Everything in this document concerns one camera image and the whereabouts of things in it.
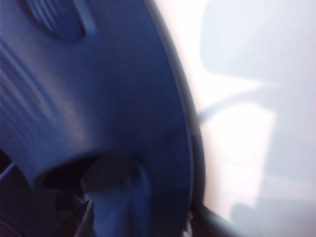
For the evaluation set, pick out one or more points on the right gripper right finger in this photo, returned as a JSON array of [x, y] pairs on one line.
[[207, 224]]

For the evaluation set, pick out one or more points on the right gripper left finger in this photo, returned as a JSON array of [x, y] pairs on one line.
[[66, 217]]

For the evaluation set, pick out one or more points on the blue rubber slipper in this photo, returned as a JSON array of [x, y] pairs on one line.
[[111, 86]]

